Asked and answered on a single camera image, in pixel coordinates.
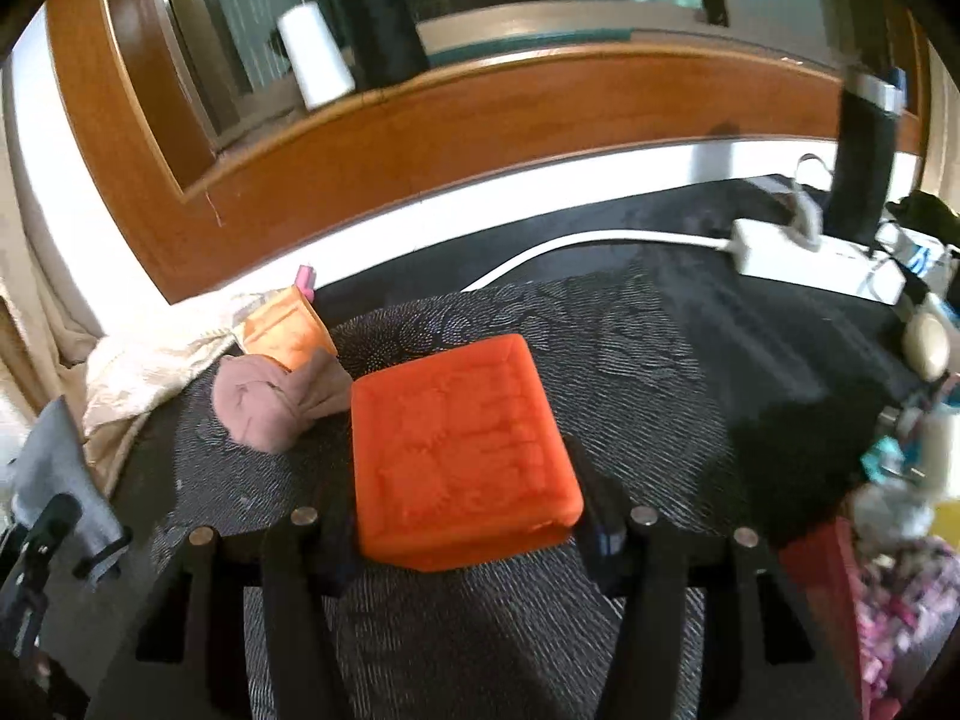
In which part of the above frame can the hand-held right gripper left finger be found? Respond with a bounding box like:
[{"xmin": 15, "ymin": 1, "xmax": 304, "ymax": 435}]
[{"xmin": 96, "ymin": 495, "xmax": 362, "ymax": 720}]

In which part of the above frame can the red cardboard box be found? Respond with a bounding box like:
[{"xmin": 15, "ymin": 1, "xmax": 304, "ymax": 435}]
[{"xmin": 776, "ymin": 517, "xmax": 908, "ymax": 720}]

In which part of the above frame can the pink patterned cloth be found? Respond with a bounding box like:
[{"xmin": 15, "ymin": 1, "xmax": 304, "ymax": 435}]
[{"xmin": 855, "ymin": 540, "xmax": 960, "ymax": 706}]

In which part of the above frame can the white cloth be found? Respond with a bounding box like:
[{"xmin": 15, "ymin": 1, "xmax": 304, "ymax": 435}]
[{"xmin": 851, "ymin": 481, "xmax": 938, "ymax": 550}]

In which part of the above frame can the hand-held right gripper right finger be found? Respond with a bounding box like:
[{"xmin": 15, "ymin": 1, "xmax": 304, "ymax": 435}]
[{"xmin": 576, "ymin": 465, "xmax": 857, "ymax": 720}]

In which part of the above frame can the black thread cone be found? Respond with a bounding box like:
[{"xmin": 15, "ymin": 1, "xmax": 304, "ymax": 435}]
[{"xmin": 341, "ymin": 0, "xmax": 431, "ymax": 91}]

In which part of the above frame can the small orange packet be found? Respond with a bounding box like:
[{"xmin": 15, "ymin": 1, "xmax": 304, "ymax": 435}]
[{"xmin": 234, "ymin": 283, "xmax": 340, "ymax": 374}]

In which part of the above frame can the black thermos bottle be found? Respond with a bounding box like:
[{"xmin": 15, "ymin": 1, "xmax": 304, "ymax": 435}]
[{"xmin": 829, "ymin": 71, "xmax": 905, "ymax": 245}]

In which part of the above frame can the brownish pink cloth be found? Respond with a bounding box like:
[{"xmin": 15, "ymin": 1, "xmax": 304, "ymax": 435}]
[{"xmin": 211, "ymin": 349, "xmax": 353, "ymax": 455}]

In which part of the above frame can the white power cable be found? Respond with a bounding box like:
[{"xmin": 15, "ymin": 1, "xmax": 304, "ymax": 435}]
[{"xmin": 461, "ymin": 229, "xmax": 737, "ymax": 292}]

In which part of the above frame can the white thread cone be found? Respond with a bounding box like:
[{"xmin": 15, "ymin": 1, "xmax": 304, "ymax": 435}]
[{"xmin": 276, "ymin": 1, "xmax": 356, "ymax": 110}]

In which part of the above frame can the white power strip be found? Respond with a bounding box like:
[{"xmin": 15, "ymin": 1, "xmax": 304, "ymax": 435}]
[{"xmin": 729, "ymin": 217, "xmax": 908, "ymax": 306}]

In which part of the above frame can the beige curtain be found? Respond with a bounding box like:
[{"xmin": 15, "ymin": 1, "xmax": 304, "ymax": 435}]
[
  {"xmin": 919, "ymin": 37, "xmax": 960, "ymax": 200},
  {"xmin": 0, "ymin": 127, "xmax": 260, "ymax": 485}
]

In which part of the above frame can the beige round item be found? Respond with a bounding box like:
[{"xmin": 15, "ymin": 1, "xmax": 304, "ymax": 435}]
[{"xmin": 900, "ymin": 311, "xmax": 953, "ymax": 382}]

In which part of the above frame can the grey sock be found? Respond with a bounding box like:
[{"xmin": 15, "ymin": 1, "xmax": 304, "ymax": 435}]
[{"xmin": 10, "ymin": 396, "xmax": 128, "ymax": 582}]

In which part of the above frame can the wooden window frame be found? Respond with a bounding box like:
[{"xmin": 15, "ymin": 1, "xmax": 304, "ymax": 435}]
[{"xmin": 43, "ymin": 0, "xmax": 932, "ymax": 305}]

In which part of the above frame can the dark patterned table mat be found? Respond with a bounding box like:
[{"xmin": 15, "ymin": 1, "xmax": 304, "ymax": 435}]
[{"xmin": 82, "ymin": 178, "xmax": 935, "ymax": 720}]

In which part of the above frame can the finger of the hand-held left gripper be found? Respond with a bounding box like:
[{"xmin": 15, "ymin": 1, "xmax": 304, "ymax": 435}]
[{"xmin": 25, "ymin": 493, "xmax": 85, "ymax": 552}]

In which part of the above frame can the orange square box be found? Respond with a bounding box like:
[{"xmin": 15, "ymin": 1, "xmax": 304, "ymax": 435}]
[{"xmin": 349, "ymin": 334, "xmax": 586, "ymax": 572}]

